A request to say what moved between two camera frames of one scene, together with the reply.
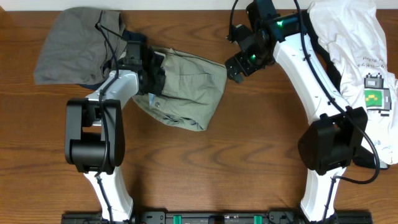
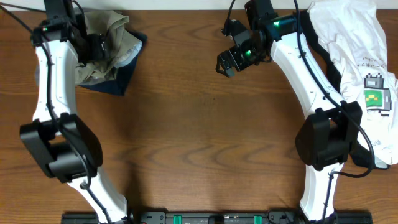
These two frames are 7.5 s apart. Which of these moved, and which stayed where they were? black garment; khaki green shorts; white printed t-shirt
Moved: khaki green shorts
Stayed: black garment; white printed t-shirt
